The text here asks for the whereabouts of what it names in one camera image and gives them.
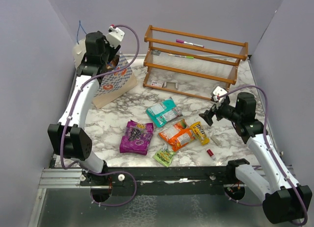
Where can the pink marker pen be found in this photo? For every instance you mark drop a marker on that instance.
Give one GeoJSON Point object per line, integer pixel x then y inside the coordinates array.
{"type": "Point", "coordinates": [189, 43]}

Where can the wooden shelf rack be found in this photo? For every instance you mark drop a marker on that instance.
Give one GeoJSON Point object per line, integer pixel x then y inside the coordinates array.
{"type": "Point", "coordinates": [214, 65]}

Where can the small red white card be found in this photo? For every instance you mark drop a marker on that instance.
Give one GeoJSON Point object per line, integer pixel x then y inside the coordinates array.
{"type": "Point", "coordinates": [157, 84]}

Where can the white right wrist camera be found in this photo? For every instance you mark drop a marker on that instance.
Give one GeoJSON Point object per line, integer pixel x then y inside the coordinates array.
{"type": "Point", "coordinates": [218, 94]}

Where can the yellow M&M's candy bag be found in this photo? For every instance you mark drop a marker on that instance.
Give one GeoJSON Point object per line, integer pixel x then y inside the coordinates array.
{"type": "Point", "coordinates": [199, 132]}

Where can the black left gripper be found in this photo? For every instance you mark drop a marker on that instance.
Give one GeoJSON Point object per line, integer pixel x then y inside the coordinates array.
{"type": "Point", "coordinates": [112, 50]}

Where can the teal snack bag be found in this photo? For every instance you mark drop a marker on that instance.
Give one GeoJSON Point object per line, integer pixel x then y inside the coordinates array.
{"type": "Point", "coordinates": [163, 112]}

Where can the red lip balm tube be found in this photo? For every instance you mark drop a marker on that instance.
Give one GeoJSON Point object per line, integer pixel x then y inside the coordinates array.
{"type": "Point", "coordinates": [211, 154]}

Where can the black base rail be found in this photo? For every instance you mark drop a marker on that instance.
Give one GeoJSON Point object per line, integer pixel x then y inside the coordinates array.
{"type": "Point", "coordinates": [160, 181]}

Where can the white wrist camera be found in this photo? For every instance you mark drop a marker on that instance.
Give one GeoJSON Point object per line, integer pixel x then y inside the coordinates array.
{"type": "Point", "coordinates": [115, 36]}
{"type": "Point", "coordinates": [218, 94]}

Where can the checkered paper bag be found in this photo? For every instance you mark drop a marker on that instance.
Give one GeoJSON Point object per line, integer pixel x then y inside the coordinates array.
{"type": "Point", "coordinates": [113, 85]}

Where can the purple raisin snack bag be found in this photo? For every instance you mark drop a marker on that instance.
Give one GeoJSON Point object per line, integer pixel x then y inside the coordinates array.
{"type": "Point", "coordinates": [137, 138]}

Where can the small beige wrapper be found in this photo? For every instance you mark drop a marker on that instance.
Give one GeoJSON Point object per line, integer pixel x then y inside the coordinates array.
{"type": "Point", "coordinates": [215, 140]}

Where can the green marker pen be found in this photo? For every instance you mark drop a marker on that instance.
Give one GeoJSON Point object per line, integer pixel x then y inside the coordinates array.
{"type": "Point", "coordinates": [181, 56]}

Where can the brown sea salt snack bag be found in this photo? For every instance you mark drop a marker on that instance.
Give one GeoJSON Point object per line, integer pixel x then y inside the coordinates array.
{"type": "Point", "coordinates": [114, 62]}

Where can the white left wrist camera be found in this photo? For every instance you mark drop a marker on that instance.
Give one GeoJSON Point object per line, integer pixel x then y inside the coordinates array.
{"type": "Point", "coordinates": [115, 36]}

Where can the orange snack bag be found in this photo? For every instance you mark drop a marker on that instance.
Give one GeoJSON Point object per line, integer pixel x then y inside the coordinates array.
{"type": "Point", "coordinates": [177, 135]}

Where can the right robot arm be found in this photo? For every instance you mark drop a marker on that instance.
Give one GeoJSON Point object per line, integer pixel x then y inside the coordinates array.
{"type": "Point", "coordinates": [283, 198]}

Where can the light green candy packet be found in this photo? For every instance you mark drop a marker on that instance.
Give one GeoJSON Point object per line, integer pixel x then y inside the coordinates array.
{"type": "Point", "coordinates": [164, 156]}

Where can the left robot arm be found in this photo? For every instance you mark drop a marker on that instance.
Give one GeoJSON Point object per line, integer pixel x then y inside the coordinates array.
{"type": "Point", "coordinates": [68, 138]}

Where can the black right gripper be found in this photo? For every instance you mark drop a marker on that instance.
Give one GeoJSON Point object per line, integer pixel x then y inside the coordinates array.
{"type": "Point", "coordinates": [208, 114]}

